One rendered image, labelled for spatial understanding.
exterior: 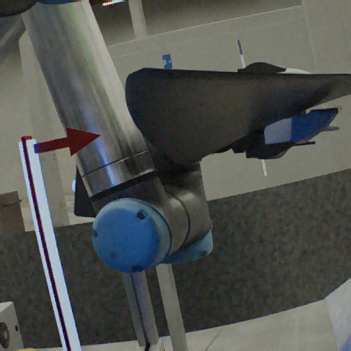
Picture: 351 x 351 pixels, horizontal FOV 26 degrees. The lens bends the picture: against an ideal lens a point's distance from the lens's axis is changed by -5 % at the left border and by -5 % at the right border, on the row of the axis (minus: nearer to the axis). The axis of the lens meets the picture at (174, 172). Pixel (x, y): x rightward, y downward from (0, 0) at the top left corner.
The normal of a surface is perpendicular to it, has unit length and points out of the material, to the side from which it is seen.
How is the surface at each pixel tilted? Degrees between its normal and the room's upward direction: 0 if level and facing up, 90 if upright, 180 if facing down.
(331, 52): 90
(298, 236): 90
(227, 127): 160
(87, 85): 85
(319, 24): 90
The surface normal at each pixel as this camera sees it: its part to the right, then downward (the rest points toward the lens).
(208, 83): 0.06, 0.99
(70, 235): -0.25, 0.10
